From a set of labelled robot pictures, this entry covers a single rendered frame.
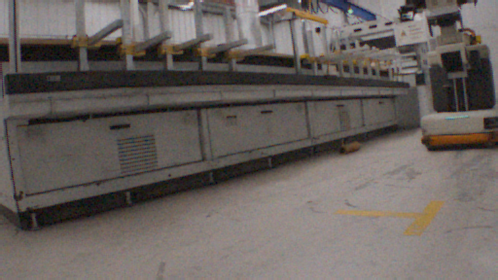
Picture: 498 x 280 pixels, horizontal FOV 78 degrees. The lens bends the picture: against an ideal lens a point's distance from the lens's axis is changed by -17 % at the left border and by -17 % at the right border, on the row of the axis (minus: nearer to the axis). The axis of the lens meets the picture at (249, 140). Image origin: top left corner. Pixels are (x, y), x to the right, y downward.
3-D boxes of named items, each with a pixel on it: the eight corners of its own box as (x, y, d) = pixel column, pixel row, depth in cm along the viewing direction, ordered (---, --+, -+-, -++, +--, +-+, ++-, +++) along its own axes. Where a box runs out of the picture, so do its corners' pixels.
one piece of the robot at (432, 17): (433, 38, 256) (428, 12, 255) (466, 32, 237) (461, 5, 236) (428, 35, 244) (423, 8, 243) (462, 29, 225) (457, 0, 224)
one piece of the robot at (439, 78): (440, 123, 303) (429, 34, 299) (498, 120, 266) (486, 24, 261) (432, 126, 279) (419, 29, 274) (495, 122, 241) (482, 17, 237)
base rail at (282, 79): (409, 87, 503) (409, 81, 503) (8, 91, 123) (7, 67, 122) (405, 87, 509) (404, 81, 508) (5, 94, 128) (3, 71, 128)
